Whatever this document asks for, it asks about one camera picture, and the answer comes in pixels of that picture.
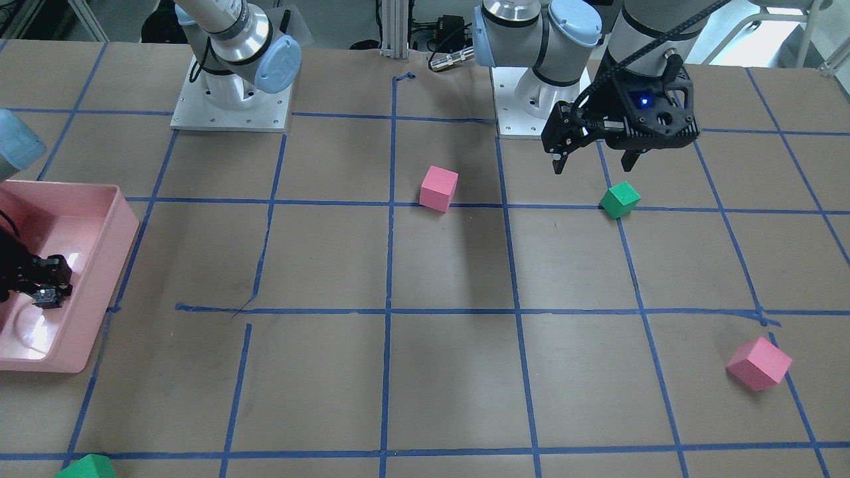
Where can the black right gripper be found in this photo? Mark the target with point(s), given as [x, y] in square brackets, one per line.
[20, 264]

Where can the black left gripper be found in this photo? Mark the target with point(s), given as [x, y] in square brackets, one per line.
[605, 105]

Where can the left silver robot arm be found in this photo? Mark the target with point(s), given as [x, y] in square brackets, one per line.
[556, 39]

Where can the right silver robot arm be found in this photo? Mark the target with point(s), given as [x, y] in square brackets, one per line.
[242, 71]

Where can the green foam cube far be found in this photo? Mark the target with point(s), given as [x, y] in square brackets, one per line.
[619, 200]

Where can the pink plastic bin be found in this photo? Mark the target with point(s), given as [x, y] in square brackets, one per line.
[63, 249]

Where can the pink foam cube centre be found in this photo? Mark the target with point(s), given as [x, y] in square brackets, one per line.
[438, 188]

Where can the pink foam cube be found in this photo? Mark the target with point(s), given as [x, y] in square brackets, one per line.
[759, 364]
[438, 188]

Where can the green foam cube near bin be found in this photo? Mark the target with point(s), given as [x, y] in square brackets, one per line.
[91, 465]

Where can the pink foam cube far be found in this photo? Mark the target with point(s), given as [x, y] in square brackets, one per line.
[759, 364]

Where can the aluminium frame post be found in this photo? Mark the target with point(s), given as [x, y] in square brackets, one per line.
[395, 29]

